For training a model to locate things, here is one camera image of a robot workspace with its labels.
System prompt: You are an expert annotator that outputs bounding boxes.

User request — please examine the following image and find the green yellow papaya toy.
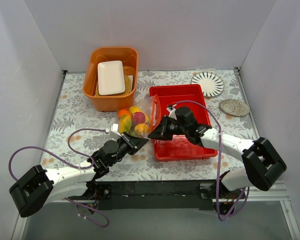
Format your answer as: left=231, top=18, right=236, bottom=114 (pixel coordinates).
left=118, top=114, right=132, bottom=134

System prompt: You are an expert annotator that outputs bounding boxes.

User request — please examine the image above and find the clear zip top bag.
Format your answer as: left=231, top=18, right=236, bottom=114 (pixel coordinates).
left=117, top=95, right=161, bottom=138

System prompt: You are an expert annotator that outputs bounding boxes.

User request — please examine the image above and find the dark red round fruit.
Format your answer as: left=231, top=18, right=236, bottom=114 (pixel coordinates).
left=132, top=111, right=147, bottom=125

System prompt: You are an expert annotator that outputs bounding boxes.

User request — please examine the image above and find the yellow elongated mango toy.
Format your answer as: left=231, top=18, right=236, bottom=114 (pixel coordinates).
left=129, top=106, right=150, bottom=123

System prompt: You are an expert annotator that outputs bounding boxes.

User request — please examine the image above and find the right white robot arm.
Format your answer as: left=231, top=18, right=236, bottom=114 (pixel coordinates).
left=148, top=106, right=287, bottom=199

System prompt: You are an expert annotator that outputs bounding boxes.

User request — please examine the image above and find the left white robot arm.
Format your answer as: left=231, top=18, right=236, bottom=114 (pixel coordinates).
left=9, top=133, right=149, bottom=218

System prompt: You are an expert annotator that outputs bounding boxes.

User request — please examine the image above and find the red plastic tray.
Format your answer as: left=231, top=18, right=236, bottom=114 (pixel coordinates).
left=149, top=84, right=218, bottom=162

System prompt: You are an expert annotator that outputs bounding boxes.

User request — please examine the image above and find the white striped round plate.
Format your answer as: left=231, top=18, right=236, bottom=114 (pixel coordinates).
left=191, top=71, right=225, bottom=98

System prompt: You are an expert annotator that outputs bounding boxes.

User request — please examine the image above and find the speckled round coaster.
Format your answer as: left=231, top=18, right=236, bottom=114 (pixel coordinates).
left=219, top=99, right=250, bottom=117

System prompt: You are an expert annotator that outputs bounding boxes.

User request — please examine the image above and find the yellow tray in bin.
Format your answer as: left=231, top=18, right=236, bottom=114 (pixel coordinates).
left=94, top=74, right=133, bottom=97

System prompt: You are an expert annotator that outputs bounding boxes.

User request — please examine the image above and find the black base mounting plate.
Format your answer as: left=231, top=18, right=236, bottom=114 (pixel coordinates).
left=70, top=180, right=215, bottom=211

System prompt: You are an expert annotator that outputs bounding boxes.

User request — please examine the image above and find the white rectangular plate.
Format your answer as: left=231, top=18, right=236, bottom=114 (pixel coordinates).
left=97, top=60, right=125, bottom=95

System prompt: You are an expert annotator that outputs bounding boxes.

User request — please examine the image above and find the orange plastic bin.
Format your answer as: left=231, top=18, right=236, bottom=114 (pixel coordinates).
left=83, top=46, right=139, bottom=112

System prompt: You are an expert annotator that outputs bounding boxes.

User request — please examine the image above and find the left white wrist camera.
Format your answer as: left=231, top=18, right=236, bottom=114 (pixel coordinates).
left=109, top=123, right=122, bottom=141

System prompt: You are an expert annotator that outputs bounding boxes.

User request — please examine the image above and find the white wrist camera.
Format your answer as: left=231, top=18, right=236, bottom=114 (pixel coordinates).
left=109, top=123, right=122, bottom=141
left=166, top=104, right=177, bottom=120

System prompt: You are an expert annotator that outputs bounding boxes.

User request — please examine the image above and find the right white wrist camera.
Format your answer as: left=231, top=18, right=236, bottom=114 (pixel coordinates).
left=166, top=104, right=177, bottom=120

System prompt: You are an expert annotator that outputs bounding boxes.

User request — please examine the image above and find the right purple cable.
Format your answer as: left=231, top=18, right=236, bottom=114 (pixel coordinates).
left=171, top=99, right=250, bottom=222

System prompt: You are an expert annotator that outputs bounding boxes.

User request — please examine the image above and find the purple cable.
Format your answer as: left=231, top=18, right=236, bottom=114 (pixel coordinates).
left=8, top=127, right=110, bottom=228
left=171, top=99, right=250, bottom=222

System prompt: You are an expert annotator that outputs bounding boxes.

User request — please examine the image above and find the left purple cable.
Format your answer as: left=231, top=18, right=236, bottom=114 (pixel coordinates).
left=8, top=127, right=110, bottom=228

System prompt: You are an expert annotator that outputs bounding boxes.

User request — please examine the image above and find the aluminium frame rail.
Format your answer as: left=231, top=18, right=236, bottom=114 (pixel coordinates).
left=21, top=180, right=291, bottom=203

